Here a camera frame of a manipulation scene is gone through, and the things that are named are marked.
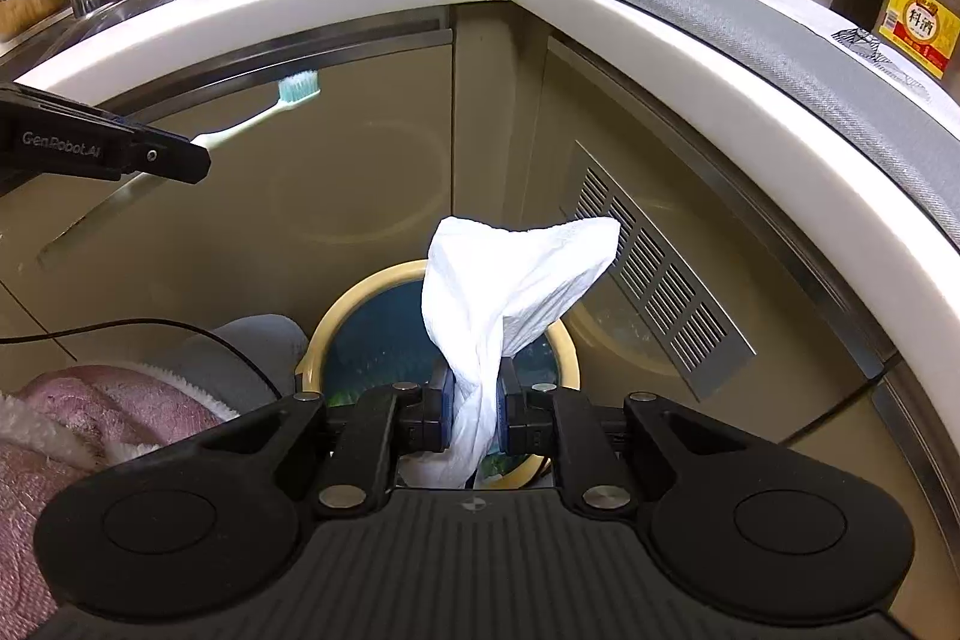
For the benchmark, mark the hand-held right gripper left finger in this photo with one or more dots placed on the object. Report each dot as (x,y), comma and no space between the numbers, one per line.
(439,415)

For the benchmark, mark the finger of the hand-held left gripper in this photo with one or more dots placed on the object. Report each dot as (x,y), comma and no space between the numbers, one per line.
(169,156)

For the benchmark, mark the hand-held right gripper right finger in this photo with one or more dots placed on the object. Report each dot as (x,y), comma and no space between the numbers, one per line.
(511,411)

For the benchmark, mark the pale green toothbrush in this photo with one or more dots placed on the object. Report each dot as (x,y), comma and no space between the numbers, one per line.
(255,119)

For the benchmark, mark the round bin with blue liner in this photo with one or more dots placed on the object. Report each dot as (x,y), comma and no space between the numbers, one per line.
(375,325)

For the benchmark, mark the white paper towel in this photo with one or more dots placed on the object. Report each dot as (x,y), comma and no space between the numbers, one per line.
(510,287)

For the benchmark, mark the beige cabinet door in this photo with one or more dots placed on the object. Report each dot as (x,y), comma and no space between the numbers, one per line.
(750,220)
(300,197)

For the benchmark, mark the metal vent grille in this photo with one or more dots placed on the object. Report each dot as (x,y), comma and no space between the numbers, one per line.
(660,280)

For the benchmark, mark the grey fabric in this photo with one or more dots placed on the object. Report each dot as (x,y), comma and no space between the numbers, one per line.
(247,347)

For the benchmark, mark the grey mat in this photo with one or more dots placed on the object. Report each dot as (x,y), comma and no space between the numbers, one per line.
(750,25)

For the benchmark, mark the white leaf print mat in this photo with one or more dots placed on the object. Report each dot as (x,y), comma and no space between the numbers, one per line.
(862,44)

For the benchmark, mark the amber jug with yellow label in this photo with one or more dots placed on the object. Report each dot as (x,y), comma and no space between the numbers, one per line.
(922,18)

